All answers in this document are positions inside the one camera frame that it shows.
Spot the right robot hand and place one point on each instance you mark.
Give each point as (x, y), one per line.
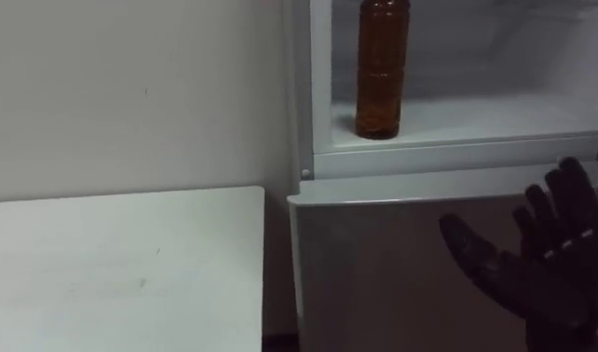
(558, 283)

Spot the brown tea bottle green cap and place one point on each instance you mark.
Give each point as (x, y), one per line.
(381, 73)

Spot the grey fridge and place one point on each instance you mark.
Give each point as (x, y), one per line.
(401, 274)

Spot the white desk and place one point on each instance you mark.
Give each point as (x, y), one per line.
(123, 269)

